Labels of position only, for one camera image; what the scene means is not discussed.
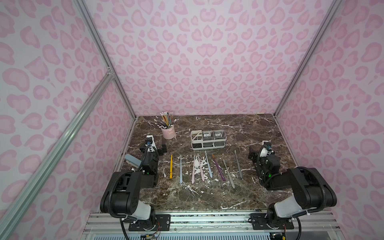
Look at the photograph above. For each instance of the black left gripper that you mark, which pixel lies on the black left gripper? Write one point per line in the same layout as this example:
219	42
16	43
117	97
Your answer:
154	149

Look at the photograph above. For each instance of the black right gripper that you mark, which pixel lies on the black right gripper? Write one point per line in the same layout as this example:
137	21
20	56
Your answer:
258	153

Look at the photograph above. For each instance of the light blue toothbrush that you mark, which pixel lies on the light blue toothbrush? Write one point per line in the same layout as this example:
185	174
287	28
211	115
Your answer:
181	170

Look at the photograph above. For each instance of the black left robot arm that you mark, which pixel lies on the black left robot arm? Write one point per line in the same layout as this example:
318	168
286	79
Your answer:
121	198

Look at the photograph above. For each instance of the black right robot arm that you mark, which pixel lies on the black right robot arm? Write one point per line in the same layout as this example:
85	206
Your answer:
311	192

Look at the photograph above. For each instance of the dark grey toothbrush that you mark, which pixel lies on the dark grey toothbrush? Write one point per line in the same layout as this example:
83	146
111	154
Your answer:
238	165

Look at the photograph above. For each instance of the grey blue toothbrush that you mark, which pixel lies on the grey blue toothbrush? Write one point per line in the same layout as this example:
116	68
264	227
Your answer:
208	163

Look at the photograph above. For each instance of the cream toothbrush holder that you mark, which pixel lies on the cream toothbrush holder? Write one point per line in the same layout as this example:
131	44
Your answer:
208	140

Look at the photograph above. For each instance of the pale pink toothbrush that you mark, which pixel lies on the pale pink toothbrush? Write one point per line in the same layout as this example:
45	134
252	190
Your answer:
193	170

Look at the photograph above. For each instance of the pink pencil cup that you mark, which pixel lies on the pink pencil cup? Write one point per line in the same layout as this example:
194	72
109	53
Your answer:
169	133

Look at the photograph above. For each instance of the grey blue box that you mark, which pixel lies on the grey blue box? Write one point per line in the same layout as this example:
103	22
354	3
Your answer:
133	160

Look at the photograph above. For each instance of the coloured pencils bunch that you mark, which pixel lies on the coloured pencils bunch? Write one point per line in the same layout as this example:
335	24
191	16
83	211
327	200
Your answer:
165	121

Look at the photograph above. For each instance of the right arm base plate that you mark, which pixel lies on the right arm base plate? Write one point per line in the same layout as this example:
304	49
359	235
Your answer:
259	221

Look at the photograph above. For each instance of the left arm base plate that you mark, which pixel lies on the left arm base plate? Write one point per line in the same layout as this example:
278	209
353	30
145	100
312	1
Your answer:
153	223

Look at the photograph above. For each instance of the aluminium frame rail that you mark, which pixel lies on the aluminium frame rail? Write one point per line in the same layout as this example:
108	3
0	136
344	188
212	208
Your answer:
235	225

